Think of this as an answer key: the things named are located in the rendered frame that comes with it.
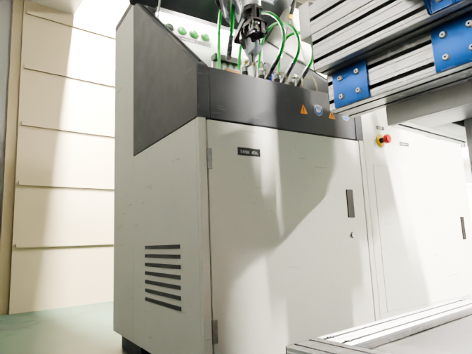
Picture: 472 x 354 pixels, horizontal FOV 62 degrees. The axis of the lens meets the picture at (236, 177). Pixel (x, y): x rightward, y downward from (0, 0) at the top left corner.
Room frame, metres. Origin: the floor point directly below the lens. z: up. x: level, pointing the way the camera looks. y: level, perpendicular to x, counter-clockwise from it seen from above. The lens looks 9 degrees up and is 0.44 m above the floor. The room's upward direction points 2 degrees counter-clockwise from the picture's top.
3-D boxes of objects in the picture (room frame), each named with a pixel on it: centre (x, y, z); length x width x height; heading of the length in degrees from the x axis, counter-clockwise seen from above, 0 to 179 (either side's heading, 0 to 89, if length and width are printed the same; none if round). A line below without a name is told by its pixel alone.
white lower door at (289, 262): (1.27, -0.19, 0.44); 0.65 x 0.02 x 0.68; 123
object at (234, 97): (1.29, -0.18, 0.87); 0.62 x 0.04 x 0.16; 123
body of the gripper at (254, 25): (1.43, -0.09, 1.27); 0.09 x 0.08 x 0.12; 33
